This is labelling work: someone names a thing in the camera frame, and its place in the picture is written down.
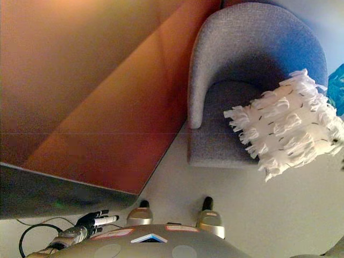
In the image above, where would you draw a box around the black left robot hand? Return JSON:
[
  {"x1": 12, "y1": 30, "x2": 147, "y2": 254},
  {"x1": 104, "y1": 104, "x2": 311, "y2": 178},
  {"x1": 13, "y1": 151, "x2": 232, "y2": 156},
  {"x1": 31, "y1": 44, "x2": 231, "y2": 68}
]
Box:
[{"x1": 76, "y1": 210, "x2": 120, "y2": 239}]

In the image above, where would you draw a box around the white fringed pillow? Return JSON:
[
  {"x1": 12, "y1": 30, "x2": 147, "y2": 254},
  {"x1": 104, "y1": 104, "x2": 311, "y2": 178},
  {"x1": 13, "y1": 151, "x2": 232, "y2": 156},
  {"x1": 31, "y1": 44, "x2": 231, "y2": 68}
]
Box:
[{"x1": 223, "y1": 68, "x2": 344, "y2": 183}]

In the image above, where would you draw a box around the silver left robot leg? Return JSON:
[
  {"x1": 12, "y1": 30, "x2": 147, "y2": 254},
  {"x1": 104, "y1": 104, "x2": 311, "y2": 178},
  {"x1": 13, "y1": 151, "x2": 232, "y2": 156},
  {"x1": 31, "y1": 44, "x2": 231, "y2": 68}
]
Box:
[{"x1": 126, "y1": 206, "x2": 154, "y2": 227}]

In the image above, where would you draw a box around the silver robot leg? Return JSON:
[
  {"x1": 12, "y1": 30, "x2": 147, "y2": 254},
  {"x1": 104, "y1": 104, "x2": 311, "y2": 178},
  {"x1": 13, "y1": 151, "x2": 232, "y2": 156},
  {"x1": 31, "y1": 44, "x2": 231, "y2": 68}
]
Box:
[
  {"x1": 126, "y1": 206, "x2": 154, "y2": 227},
  {"x1": 195, "y1": 209, "x2": 226, "y2": 239}
]

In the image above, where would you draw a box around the black right robot foot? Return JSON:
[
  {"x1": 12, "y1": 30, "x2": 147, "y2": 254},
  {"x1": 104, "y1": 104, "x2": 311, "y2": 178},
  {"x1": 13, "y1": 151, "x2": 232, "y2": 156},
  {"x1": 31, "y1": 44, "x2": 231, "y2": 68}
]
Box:
[{"x1": 202, "y1": 196, "x2": 214, "y2": 212}]

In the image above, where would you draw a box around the silver right robot leg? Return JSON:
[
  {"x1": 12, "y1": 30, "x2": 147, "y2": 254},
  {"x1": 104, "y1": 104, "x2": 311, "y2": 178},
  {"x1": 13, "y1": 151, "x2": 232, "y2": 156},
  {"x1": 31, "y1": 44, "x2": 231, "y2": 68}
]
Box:
[{"x1": 195, "y1": 209, "x2": 226, "y2": 239}]

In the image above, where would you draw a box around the red grey partition panel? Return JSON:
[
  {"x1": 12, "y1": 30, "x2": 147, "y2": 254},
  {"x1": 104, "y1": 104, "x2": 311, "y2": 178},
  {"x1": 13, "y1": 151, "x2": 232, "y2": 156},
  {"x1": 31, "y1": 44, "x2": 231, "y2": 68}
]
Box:
[{"x1": 0, "y1": 0, "x2": 223, "y2": 219}]

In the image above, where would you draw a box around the grey fabric armchair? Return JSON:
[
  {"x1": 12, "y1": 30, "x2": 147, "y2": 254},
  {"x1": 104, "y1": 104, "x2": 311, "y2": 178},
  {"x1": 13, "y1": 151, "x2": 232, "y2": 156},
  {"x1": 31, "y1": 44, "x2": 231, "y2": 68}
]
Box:
[{"x1": 187, "y1": 2, "x2": 329, "y2": 169}]

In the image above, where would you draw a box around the green potted plant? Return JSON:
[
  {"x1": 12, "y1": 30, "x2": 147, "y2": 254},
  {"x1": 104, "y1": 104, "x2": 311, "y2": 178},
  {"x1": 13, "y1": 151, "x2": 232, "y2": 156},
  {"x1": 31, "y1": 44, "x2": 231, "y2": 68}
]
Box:
[{"x1": 326, "y1": 63, "x2": 344, "y2": 117}]

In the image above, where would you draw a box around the thin black floor cable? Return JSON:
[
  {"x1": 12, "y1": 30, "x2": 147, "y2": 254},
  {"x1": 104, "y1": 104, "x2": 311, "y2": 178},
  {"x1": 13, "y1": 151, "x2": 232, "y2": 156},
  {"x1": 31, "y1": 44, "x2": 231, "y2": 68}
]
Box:
[{"x1": 16, "y1": 216, "x2": 76, "y2": 227}]

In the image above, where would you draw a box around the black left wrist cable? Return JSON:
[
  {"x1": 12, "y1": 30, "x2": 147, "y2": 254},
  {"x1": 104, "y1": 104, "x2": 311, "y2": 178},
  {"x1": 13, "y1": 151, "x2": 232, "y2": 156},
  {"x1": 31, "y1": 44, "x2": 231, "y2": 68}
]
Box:
[{"x1": 19, "y1": 223, "x2": 64, "y2": 257}]

